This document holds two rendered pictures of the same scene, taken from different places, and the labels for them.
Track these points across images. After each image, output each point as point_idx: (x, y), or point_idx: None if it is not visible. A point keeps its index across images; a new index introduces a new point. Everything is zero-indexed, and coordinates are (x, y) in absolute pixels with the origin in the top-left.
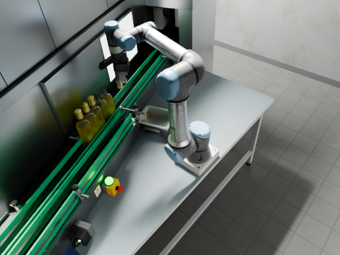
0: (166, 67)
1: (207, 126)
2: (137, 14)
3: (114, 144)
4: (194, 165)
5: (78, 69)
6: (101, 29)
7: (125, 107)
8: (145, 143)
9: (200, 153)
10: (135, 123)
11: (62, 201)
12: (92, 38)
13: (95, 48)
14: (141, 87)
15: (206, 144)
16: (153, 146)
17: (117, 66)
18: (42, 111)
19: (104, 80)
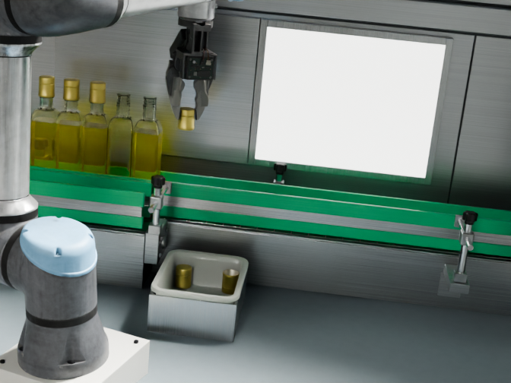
0: (453, 267)
1: (65, 243)
2: (494, 83)
3: (43, 204)
4: (12, 353)
5: (158, 40)
6: (290, 12)
7: (191, 205)
8: (119, 301)
9: (26, 321)
10: (144, 233)
11: None
12: (252, 17)
13: (239, 37)
14: (295, 223)
15: (33, 295)
16: (106, 311)
17: (176, 52)
18: (35, 52)
19: (233, 137)
